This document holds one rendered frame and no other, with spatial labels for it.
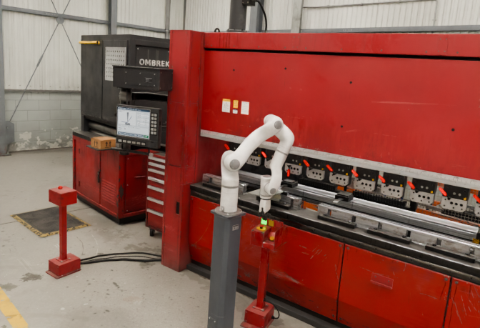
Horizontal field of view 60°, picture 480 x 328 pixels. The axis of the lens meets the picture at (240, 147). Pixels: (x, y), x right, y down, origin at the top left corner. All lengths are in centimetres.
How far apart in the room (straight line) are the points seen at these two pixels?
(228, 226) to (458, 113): 166
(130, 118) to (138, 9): 705
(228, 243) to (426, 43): 187
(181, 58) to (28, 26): 612
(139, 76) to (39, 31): 603
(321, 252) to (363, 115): 110
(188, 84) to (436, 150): 210
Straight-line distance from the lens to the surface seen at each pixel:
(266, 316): 348
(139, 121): 381
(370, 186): 319
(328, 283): 342
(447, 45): 300
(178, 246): 414
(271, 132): 277
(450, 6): 740
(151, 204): 487
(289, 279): 359
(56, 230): 531
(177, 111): 386
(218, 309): 315
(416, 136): 305
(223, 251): 294
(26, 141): 974
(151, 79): 375
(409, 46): 305
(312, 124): 330
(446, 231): 341
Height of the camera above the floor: 197
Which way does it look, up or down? 10 degrees down
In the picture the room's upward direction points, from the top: 4 degrees clockwise
